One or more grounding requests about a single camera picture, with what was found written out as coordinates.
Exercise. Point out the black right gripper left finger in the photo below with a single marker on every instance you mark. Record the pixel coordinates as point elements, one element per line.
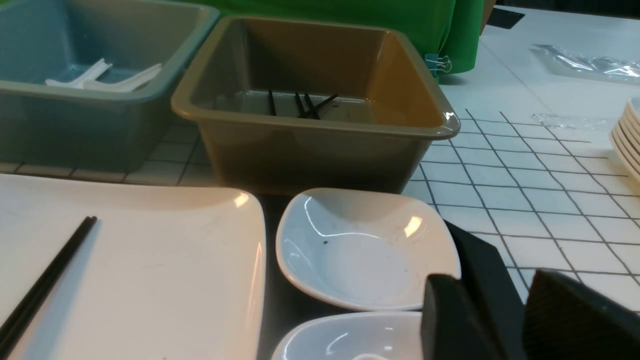
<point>451,326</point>

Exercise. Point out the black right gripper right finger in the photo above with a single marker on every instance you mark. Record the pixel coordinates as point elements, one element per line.
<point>566,320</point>

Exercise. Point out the white bowl tray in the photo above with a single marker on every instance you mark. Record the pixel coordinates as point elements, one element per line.
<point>374,335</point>
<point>364,251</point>

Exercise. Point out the large white square plate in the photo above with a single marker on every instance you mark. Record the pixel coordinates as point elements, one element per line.
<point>166,273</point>

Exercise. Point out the black chopstick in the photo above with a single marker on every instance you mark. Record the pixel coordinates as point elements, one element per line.
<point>35,295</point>
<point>317,107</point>
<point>50,287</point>
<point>311,106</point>
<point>299,104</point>
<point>271,102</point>

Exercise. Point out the stack of white plates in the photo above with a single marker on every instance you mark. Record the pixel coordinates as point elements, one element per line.
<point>625,137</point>

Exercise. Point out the black chopstick in bin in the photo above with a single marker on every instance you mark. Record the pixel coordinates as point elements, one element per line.
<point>271,102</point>
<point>311,106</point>
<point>317,107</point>
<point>299,104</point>

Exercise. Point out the clear plastic bag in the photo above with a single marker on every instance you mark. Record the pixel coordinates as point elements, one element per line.
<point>561,62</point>

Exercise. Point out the binder clip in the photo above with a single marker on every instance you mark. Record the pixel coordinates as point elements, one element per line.
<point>438,65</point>

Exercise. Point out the brown plastic bin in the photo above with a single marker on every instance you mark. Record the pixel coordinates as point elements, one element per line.
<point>372,137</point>

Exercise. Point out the green backdrop cloth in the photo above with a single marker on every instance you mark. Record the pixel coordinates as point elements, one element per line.
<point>445,27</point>

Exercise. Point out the white spoon middle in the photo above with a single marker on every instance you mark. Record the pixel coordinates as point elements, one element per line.
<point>128,85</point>

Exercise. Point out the blue plastic bin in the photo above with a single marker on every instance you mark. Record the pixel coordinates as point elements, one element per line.
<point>60,39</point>

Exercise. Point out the white spoon small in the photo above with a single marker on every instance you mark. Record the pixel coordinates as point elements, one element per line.
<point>92,73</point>

